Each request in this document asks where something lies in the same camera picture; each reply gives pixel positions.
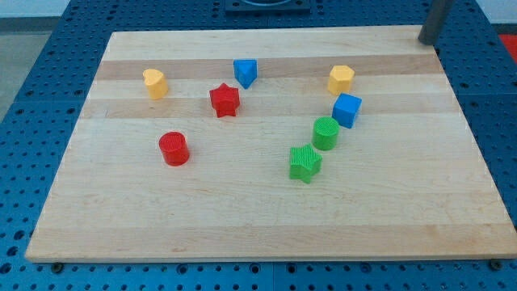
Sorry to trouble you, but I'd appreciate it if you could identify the yellow hexagon block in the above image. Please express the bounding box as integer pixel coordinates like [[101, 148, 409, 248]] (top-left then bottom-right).
[[327, 65, 355, 95]]

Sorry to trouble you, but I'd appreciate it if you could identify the green star block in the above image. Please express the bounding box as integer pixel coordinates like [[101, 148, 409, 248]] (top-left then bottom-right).
[[289, 144, 322, 183]]

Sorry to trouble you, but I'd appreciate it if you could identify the red star block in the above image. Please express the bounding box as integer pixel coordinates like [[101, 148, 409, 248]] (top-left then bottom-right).
[[209, 83, 240, 118]]

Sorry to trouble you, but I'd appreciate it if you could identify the green cylinder block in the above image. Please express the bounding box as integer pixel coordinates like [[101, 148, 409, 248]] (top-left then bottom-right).
[[312, 116, 340, 150]]

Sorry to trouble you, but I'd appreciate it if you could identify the wooden board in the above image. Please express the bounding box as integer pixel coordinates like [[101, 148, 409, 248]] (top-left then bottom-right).
[[26, 26, 516, 263]]

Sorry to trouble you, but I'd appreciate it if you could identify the blue triangle block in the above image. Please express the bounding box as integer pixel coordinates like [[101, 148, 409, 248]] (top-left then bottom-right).
[[233, 59, 258, 89]]

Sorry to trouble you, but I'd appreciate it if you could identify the red cylinder block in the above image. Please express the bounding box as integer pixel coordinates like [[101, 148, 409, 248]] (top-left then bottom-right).
[[158, 132, 190, 167]]

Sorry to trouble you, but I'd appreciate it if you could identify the blue cube block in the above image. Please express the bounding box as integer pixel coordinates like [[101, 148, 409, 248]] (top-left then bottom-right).
[[331, 93, 362, 129]]

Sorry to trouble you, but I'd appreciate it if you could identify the yellow heart block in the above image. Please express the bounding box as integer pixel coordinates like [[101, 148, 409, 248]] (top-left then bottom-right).
[[142, 69, 169, 100]]

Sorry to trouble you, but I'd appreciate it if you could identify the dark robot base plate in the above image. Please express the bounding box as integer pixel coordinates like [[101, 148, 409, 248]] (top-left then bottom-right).
[[224, 0, 312, 14]]

